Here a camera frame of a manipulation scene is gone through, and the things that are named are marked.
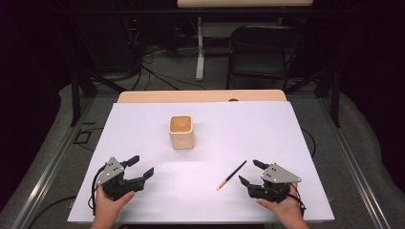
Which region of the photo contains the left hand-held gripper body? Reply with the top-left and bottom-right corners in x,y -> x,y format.
96,156 -> 146,202

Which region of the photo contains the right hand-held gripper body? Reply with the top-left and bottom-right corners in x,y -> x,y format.
247,162 -> 302,204

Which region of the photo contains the brush with gold ferrule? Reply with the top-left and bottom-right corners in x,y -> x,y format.
216,159 -> 247,192

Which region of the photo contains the beige square cup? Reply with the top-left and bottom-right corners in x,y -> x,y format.
168,114 -> 196,151

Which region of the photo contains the person's left hand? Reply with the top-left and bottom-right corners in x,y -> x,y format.
94,186 -> 137,222

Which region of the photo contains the person's right hand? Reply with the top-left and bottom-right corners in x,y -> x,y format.
256,182 -> 307,222

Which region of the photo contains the white table sheet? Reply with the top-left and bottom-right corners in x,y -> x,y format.
67,100 -> 335,223

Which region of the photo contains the black tape square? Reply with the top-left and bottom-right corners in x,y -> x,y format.
73,129 -> 94,146

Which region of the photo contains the light wooden table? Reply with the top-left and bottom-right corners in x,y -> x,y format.
117,89 -> 288,104

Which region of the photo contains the black folding chair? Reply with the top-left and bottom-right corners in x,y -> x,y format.
225,24 -> 305,91

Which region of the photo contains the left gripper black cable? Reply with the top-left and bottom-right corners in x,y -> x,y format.
88,163 -> 108,216

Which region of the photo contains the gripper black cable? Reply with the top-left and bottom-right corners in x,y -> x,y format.
288,183 -> 308,218
88,163 -> 108,216

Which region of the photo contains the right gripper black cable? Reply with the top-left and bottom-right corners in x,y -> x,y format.
288,183 -> 308,218

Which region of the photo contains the thin black floor cable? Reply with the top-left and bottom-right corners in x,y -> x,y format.
301,128 -> 317,159

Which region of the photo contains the aluminium floor rail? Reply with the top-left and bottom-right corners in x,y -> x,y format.
11,96 -> 96,229
318,96 -> 383,229

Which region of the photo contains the black metal frame stand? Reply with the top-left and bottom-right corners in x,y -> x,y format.
285,68 -> 342,128
70,68 -> 127,128

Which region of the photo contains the bundle of floor cables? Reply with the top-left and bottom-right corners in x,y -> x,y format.
122,18 -> 199,92

